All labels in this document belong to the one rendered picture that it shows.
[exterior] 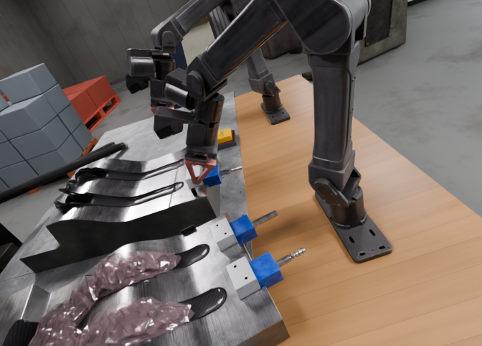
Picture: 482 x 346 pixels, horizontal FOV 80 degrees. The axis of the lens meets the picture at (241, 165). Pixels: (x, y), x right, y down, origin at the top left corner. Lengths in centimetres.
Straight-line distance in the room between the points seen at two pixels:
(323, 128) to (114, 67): 718
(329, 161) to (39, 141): 317
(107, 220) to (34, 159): 289
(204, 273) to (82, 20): 716
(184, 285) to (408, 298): 35
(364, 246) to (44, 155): 326
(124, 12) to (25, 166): 450
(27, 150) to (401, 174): 332
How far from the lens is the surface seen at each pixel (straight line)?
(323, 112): 46
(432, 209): 66
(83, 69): 773
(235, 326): 48
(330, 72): 42
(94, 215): 75
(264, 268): 49
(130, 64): 85
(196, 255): 59
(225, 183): 81
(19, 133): 350
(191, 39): 462
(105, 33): 742
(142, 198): 77
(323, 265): 56
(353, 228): 60
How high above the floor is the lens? 126
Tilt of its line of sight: 33 degrees down
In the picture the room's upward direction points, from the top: 20 degrees counter-clockwise
